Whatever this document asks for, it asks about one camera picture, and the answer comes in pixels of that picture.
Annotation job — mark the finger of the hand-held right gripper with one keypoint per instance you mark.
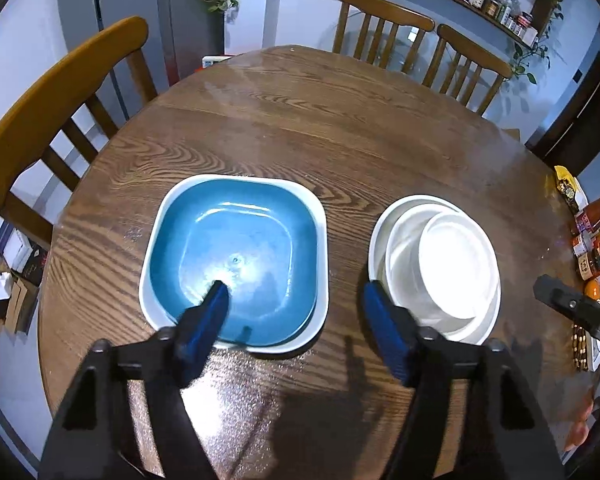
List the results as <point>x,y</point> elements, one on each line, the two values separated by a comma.
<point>565,297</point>

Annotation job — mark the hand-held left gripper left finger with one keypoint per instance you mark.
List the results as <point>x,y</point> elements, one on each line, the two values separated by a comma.
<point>205,325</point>

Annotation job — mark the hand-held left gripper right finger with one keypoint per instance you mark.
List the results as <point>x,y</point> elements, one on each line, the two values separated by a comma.
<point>387,330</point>

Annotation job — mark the medium white bowl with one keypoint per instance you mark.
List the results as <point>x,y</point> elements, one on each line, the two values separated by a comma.
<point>400,265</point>

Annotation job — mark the large grey bowl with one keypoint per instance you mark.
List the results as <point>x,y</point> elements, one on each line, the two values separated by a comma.
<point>376,255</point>

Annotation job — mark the blue plate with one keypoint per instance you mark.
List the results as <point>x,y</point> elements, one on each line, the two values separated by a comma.
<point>230,240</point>

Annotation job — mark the small straight-sided white bowl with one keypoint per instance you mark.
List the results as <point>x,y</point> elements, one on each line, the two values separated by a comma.
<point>457,260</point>

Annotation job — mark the large patterned square plate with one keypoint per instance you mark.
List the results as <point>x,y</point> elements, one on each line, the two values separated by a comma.
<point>320,220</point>

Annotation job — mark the person's right hand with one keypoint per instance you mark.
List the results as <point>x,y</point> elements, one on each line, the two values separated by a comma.
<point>577,430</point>

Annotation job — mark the patterned dish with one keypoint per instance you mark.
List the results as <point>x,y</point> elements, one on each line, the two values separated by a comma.
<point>597,355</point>

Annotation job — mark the orange fruit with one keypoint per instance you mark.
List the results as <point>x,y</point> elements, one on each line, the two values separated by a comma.
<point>592,288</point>

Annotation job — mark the wooden bead trivet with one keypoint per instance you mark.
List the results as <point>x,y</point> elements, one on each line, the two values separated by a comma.
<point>579,352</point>

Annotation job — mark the brown sauce jar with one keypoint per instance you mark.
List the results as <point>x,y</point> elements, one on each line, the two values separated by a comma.
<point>587,266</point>

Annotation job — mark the red sauce bottle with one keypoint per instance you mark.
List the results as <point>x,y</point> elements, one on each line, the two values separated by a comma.
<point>597,211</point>

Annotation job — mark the yellow snack packet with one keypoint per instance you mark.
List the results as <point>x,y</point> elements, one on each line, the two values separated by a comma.
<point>567,187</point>

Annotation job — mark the dark wooden door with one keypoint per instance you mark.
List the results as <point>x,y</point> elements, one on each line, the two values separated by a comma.
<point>580,125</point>

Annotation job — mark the dark box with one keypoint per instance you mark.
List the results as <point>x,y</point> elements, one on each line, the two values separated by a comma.
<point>36,262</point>

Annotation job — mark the brown cardboard box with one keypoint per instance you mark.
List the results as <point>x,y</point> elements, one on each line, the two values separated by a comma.
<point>17,302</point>

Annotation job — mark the white box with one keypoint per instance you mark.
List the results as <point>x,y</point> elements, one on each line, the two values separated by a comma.
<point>17,249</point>

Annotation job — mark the wooden chair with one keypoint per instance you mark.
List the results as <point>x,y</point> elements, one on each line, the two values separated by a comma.
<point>475,50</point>
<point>55,100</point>
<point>380,7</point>

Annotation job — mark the small white device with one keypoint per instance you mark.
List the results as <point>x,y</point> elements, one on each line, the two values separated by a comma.
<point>215,61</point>

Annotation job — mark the grey refrigerator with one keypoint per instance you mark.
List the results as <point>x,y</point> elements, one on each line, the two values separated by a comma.
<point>145,35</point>

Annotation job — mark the row of shelf jars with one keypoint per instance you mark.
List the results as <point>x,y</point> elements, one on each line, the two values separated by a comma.
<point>500,5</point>

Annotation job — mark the wooden wall shelf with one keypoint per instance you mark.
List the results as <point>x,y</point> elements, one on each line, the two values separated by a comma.
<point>547,5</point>

